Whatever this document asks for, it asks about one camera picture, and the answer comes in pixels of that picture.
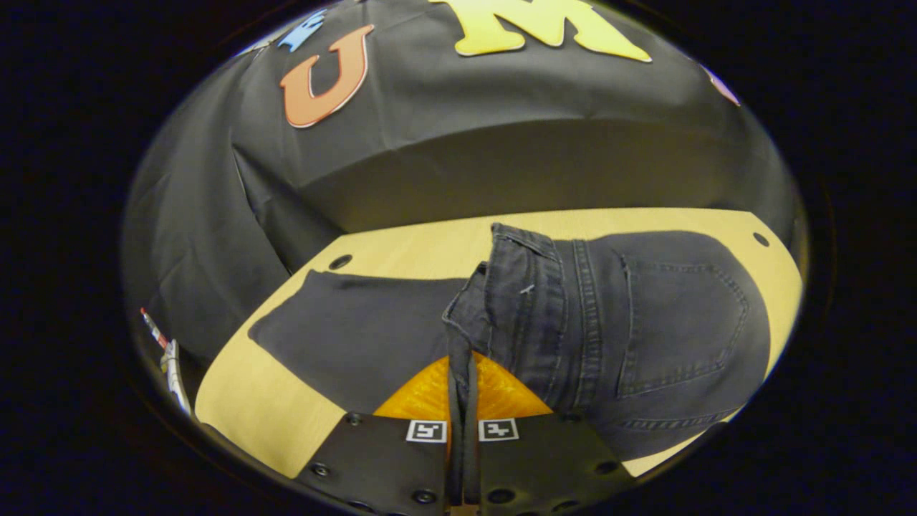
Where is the white and red object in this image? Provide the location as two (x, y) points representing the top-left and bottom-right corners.
(140, 307), (193, 418)

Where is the black backdrop cloth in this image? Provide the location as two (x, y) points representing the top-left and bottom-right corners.
(122, 0), (807, 366)

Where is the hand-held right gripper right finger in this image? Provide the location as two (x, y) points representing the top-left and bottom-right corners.
(466, 351), (638, 511)

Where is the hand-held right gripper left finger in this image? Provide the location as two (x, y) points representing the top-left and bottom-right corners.
(295, 351), (465, 515)

